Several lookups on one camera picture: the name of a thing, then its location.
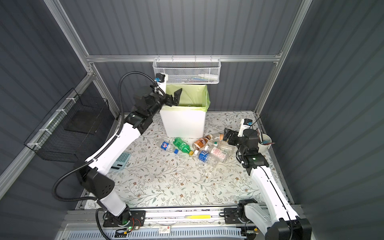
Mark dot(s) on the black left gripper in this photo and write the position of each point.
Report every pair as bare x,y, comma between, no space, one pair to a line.
174,98

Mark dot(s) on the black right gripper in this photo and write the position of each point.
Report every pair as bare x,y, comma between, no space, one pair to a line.
235,135

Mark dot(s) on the clear bottle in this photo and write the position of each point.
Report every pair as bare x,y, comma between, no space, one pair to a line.
224,146

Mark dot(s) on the red white label bottle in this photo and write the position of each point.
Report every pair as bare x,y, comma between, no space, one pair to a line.
216,152

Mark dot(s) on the pepsi bottle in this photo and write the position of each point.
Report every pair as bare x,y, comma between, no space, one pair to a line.
167,146

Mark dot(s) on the blue label bottle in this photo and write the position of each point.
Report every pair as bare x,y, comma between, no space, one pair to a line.
206,158

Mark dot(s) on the green bottle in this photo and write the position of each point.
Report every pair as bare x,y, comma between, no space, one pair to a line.
183,146

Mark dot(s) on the brown cola bottle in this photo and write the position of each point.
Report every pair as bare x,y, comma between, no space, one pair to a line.
202,142

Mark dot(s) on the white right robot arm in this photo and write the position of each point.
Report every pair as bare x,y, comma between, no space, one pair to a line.
280,221

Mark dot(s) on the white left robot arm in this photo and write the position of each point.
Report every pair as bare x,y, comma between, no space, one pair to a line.
92,173

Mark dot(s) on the white plastic trash bin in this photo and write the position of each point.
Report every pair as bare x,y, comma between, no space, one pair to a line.
183,122

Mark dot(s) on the green bin liner bag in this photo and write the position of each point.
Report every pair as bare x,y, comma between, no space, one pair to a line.
193,98

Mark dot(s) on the white cup with pens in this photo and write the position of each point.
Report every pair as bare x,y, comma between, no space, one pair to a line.
264,144

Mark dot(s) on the white wire mesh basket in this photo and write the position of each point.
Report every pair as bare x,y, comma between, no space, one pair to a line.
194,72

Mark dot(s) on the black wire mesh basket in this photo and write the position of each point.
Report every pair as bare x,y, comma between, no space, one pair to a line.
77,128

